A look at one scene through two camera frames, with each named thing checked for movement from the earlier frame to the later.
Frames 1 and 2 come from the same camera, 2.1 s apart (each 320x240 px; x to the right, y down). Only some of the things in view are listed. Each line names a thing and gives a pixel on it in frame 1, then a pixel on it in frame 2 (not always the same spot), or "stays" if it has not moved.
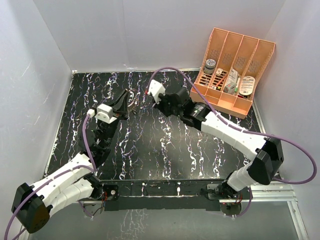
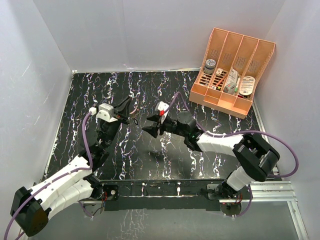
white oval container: [247, 85] stays
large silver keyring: [134, 95] -> [137, 105]
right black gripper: [159, 105] -> [154, 129]
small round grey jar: [210, 66] stays
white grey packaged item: [232, 82] stays
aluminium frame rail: [277, 192] stays
